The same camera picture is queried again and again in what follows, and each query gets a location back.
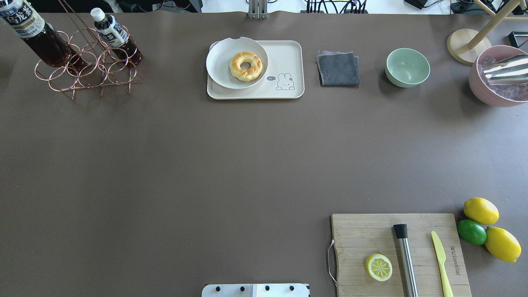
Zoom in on white plate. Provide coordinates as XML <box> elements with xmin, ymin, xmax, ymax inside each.
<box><xmin>206</xmin><ymin>37</ymin><xmax>268</xmax><ymax>90</ymax></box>

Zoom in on wooden cutting board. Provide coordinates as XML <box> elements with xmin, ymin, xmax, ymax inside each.
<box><xmin>331</xmin><ymin>214</ymin><xmax>472</xmax><ymax>297</ymax></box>

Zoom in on lower yellow lemon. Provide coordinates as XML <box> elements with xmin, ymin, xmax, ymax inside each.
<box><xmin>485</xmin><ymin>227</ymin><xmax>522</xmax><ymax>263</ymax></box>

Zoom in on half lemon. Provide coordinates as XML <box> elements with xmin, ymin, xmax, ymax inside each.
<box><xmin>365</xmin><ymin>253</ymin><xmax>393</xmax><ymax>282</ymax></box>

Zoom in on tea bottle top slot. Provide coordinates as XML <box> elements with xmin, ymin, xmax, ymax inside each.
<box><xmin>0</xmin><ymin>0</ymin><xmax>76</xmax><ymax>67</ymax></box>

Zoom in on yellow plastic knife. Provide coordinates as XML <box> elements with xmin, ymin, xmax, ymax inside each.
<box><xmin>431</xmin><ymin>231</ymin><xmax>454</xmax><ymax>297</ymax></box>

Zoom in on steel muddler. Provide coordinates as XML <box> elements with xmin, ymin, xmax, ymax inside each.
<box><xmin>394</xmin><ymin>224</ymin><xmax>419</xmax><ymax>297</ymax></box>

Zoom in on tea bottle slot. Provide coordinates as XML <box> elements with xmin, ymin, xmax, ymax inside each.
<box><xmin>0</xmin><ymin>0</ymin><xmax>76</xmax><ymax>67</ymax></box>
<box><xmin>90</xmin><ymin>7</ymin><xmax>143</xmax><ymax>66</ymax></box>

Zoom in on green bowl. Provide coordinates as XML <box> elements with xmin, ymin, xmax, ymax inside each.
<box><xmin>385</xmin><ymin>48</ymin><xmax>431</xmax><ymax>88</ymax></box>

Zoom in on pink ice bowl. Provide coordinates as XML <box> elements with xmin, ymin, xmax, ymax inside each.
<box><xmin>468</xmin><ymin>45</ymin><xmax>527</xmax><ymax>107</ymax></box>

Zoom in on glazed donut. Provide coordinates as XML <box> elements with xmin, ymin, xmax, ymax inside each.
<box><xmin>229</xmin><ymin>52</ymin><xmax>263</xmax><ymax>82</ymax></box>

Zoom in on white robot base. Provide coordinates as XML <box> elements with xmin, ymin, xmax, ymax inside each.
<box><xmin>201</xmin><ymin>283</ymin><xmax>311</xmax><ymax>297</ymax></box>

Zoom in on wooden cup stand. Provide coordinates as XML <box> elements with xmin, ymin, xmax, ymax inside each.
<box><xmin>447</xmin><ymin>0</ymin><xmax>527</xmax><ymax>66</ymax></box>

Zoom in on cream tray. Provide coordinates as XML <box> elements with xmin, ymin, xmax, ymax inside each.
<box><xmin>206</xmin><ymin>40</ymin><xmax>305</xmax><ymax>100</ymax></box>

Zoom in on upper yellow lemon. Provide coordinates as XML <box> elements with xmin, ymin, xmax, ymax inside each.
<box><xmin>463</xmin><ymin>197</ymin><xmax>500</xmax><ymax>225</ymax></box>

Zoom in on copper wire bottle rack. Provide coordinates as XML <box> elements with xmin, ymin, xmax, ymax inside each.
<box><xmin>34</xmin><ymin>0</ymin><xmax>144</xmax><ymax>100</ymax></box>

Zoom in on metal ice scoop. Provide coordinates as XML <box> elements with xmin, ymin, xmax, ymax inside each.
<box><xmin>483</xmin><ymin>54</ymin><xmax>528</xmax><ymax>86</ymax></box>

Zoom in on green lime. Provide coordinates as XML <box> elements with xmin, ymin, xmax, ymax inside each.
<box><xmin>457</xmin><ymin>219</ymin><xmax>487</xmax><ymax>245</ymax></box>

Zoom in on yellow lemon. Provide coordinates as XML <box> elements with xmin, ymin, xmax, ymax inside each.
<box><xmin>485</xmin><ymin>227</ymin><xmax>522</xmax><ymax>263</ymax></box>
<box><xmin>463</xmin><ymin>197</ymin><xmax>500</xmax><ymax>225</ymax></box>

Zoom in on tea bottle right slot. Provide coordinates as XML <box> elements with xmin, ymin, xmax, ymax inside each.
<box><xmin>90</xmin><ymin>7</ymin><xmax>143</xmax><ymax>66</ymax></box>

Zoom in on grey folded cloth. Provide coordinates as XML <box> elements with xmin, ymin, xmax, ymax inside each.
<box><xmin>316</xmin><ymin>51</ymin><xmax>361</xmax><ymax>87</ymax></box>

